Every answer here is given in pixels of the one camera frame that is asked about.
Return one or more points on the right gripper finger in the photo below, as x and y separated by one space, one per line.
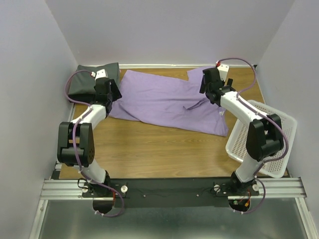
203 85
229 84

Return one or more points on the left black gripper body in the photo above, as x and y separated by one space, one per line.
115 93

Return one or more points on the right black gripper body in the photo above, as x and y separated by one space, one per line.
207 90

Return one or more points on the purple t shirt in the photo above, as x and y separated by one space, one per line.
169 102

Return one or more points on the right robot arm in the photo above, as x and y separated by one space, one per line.
256 146

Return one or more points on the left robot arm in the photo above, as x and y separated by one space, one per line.
76 147

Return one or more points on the folded dark grey t shirt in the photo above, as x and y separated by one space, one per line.
82 84

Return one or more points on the white plastic laundry basket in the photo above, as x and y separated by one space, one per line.
236 144

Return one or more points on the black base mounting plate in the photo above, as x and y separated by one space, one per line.
169 193

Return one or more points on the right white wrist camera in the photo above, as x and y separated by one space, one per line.
223 71

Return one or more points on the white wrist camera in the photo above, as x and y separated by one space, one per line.
223 71
101 74

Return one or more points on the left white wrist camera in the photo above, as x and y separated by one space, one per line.
101 74

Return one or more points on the aluminium extrusion rail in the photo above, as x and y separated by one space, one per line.
275 188

